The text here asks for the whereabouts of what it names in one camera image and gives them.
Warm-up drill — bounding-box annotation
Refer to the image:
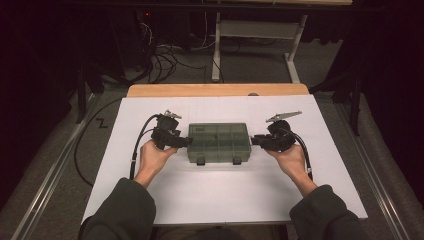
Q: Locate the hand-held gripper cable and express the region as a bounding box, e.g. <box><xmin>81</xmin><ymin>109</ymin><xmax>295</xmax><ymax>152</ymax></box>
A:
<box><xmin>289</xmin><ymin>129</ymin><xmax>315</xmax><ymax>183</ymax></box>
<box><xmin>128</xmin><ymin>113</ymin><xmax>162</xmax><ymax>181</ymax></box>

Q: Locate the long black floor cable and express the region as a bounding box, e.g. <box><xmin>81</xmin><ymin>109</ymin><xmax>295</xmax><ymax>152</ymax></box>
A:
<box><xmin>73</xmin><ymin>98</ymin><xmax>123</xmax><ymax>188</ymax></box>

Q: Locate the tangle of floor cables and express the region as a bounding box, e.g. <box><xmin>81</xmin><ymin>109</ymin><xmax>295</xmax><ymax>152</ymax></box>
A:
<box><xmin>134</xmin><ymin>19</ymin><xmax>208</xmax><ymax>84</ymax></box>

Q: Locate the aluminium floor rail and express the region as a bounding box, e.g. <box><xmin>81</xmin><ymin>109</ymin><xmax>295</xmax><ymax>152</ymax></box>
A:
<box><xmin>333</xmin><ymin>99</ymin><xmax>406</xmax><ymax>240</ymax></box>
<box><xmin>11</xmin><ymin>93</ymin><xmax>102</xmax><ymax>240</ymax></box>

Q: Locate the wooden table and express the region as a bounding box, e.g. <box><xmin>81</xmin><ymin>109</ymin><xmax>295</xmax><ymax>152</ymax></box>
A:
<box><xmin>126</xmin><ymin>83</ymin><xmax>310</xmax><ymax>99</ymax></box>

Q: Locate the dark equipment with red light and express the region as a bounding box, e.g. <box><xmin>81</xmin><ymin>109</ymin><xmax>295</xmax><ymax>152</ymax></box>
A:
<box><xmin>133</xmin><ymin>9</ymin><xmax>158</xmax><ymax>69</ymax></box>

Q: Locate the person's right hand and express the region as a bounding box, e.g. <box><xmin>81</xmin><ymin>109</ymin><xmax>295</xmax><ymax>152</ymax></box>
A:
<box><xmin>265</xmin><ymin>143</ymin><xmax>310</xmax><ymax>183</ymax></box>

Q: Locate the right hand-held gripper cable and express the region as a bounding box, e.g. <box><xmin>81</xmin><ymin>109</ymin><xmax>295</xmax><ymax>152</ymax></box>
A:
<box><xmin>289</xmin><ymin>129</ymin><xmax>315</xmax><ymax>183</ymax></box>

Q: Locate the grey plastic compartment box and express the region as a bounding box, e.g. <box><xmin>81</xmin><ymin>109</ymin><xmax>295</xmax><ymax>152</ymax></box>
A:
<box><xmin>186</xmin><ymin>122</ymin><xmax>252</xmax><ymax>167</ymax></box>

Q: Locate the white frame desk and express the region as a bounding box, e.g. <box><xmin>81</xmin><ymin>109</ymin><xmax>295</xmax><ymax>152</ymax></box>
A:
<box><xmin>206</xmin><ymin>0</ymin><xmax>354</xmax><ymax>84</ymax></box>

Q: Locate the left hand-held gripper cable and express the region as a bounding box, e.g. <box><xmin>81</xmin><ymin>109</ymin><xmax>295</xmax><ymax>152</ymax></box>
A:
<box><xmin>128</xmin><ymin>113</ymin><xmax>162</xmax><ymax>181</ymax></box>

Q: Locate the white table cover sheet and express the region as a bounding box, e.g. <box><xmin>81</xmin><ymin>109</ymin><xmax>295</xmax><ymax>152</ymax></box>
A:
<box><xmin>81</xmin><ymin>94</ymin><xmax>369</xmax><ymax>226</ymax></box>

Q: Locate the person's left hand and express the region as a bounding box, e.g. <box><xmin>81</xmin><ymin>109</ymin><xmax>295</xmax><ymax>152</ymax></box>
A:
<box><xmin>137</xmin><ymin>138</ymin><xmax>179</xmax><ymax>178</ymax></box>

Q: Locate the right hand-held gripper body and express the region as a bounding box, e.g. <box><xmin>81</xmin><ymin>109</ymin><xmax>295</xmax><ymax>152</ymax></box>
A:
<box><xmin>264</xmin><ymin>110</ymin><xmax>303</xmax><ymax>153</ymax></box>

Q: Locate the black metal stand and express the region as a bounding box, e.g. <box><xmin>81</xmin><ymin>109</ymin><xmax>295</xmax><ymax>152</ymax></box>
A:
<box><xmin>308</xmin><ymin>71</ymin><xmax>363</xmax><ymax>137</ymax></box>
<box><xmin>74</xmin><ymin>64</ymin><xmax>105</xmax><ymax>125</ymax></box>

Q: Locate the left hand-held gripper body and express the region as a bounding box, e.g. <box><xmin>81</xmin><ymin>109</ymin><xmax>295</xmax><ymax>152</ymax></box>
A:
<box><xmin>150</xmin><ymin>109</ymin><xmax>183</xmax><ymax>151</ymax></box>

